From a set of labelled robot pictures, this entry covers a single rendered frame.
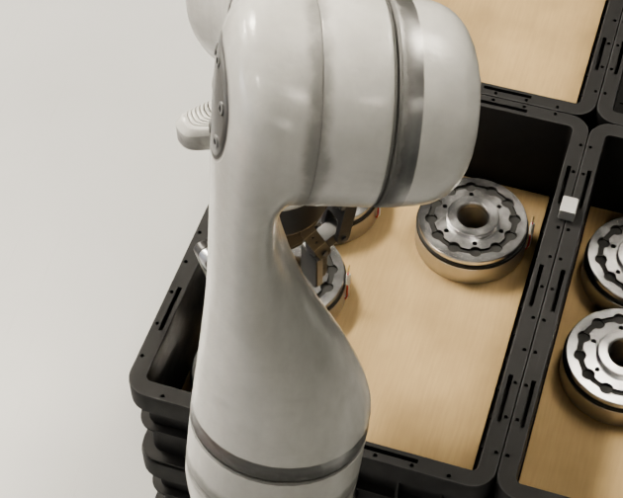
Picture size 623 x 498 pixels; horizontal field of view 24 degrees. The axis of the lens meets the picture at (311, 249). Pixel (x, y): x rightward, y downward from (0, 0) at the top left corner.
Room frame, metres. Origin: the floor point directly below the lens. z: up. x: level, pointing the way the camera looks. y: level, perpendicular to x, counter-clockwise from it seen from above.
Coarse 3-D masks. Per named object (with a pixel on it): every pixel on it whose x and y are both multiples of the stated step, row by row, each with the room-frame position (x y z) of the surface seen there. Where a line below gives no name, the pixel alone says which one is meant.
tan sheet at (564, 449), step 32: (576, 288) 0.78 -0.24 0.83; (576, 320) 0.74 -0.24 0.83; (544, 384) 0.67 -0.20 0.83; (544, 416) 0.64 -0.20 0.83; (576, 416) 0.64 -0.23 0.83; (544, 448) 0.61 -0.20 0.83; (576, 448) 0.61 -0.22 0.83; (608, 448) 0.61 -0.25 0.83; (544, 480) 0.58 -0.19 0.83; (576, 480) 0.58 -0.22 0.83; (608, 480) 0.58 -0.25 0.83
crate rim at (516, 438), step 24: (600, 144) 0.86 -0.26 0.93; (576, 192) 0.81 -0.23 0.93; (576, 216) 0.78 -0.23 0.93; (576, 240) 0.75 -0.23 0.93; (552, 288) 0.70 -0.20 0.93; (552, 312) 0.68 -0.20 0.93; (552, 336) 0.65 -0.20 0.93; (528, 360) 0.63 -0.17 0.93; (528, 384) 0.61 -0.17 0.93; (528, 408) 0.59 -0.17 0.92; (504, 456) 0.54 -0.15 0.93; (504, 480) 0.52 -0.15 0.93
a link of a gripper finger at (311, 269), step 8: (304, 248) 0.70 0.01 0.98; (304, 256) 0.70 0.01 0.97; (312, 256) 0.70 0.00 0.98; (304, 264) 0.70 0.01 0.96; (312, 264) 0.69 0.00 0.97; (320, 264) 0.69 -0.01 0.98; (304, 272) 0.71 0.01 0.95; (312, 272) 0.69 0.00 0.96; (320, 272) 0.69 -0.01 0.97; (312, 280) 0.69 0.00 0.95; (320, 280) 0.69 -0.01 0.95
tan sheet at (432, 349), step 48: (528, 192) 0.89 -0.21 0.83; (384, 240) 0.83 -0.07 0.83; (384, 288) 0.78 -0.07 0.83; (432, 288) 0.78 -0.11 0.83; (480, 288) 0.78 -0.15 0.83; (384, 336) 0.72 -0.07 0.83; (432, 336) 0.72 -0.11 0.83; (480, 336) 0.72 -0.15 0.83; (384, 384) 0.67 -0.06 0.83; (432, 384) 0.67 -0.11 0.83; (480, 384) 0.67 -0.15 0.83; (384, 432) 0.62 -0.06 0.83; (432, 432) 0.62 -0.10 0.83; (480, 432) 0.62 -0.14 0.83
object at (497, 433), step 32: (576, 128) 0.88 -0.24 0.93; (576, 160) 0.84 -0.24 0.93; (192, 256) 0.74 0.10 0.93; (544, 256) 0.74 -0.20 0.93; (544, 288) 0.70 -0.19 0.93; (160, 320) 0.67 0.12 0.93; (512, 352) 0.64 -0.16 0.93; (160, 384) 0.61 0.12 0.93; (512, 384) 0.61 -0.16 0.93; (384, 448) 0.55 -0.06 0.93; (416, 480) 0.53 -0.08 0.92; (448, 480) 0.52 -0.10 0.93; (480, 480) 0.52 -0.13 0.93
